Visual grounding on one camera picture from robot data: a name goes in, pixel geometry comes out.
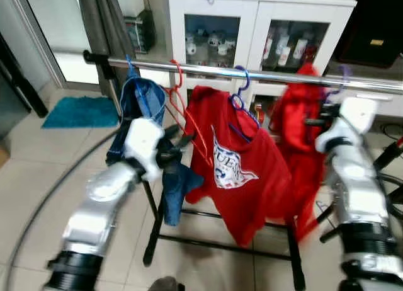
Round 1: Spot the red wire hanger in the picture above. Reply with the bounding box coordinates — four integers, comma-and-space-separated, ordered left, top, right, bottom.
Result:
165, 59, 215, 169

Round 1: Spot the red t-shirt white print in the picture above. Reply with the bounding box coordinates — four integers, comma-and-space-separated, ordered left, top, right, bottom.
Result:
184, 84, 293, 248

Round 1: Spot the glass door white frame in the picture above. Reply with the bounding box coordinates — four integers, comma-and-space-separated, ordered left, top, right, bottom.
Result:
13, 0, 101, 90

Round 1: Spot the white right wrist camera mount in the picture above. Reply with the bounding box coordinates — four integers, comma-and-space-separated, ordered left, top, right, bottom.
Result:
334, 97, 380, 147

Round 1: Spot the large black appliance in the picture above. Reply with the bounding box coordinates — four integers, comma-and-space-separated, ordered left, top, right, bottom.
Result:
334, 0, 403, 68

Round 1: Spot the plain red t-shirt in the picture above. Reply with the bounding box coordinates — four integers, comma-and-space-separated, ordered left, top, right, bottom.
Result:
268, 63, 338, 244

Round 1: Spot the indigo plastic hanger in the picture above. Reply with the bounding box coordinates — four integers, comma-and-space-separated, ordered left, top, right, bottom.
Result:
228, 66, 262, 144

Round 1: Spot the grey curtain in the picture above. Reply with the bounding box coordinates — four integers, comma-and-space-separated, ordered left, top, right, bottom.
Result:
76, 0, 136, 96

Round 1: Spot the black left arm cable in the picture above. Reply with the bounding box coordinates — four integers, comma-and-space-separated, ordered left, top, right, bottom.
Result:
3, 140, 127, 291

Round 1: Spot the teal floor mat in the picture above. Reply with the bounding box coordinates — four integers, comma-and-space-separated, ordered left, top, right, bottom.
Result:
42, 96, 120, 129

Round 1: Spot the purple plastic hanger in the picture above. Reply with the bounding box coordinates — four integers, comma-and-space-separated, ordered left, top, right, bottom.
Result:
322, 64, 353, 106

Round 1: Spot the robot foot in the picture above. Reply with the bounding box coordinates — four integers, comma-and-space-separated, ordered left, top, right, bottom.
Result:
148, 277, 184, 291

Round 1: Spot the metal clothes rack black stand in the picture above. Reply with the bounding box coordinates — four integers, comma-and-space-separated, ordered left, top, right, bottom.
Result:
82, 50, 403, 291

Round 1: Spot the blue denim garment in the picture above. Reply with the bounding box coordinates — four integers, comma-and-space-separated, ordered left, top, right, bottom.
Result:
106, 77, 205, 227

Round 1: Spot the black desk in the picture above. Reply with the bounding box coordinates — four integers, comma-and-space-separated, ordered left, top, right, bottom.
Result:
0, 33, 50, 118

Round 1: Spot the blue wire hanger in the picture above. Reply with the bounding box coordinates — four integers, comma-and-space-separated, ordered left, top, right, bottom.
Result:
125, 55, 155, 118

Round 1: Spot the white glass door cabinet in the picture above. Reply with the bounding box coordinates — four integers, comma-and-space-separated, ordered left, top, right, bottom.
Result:
167, 0, 403, 122

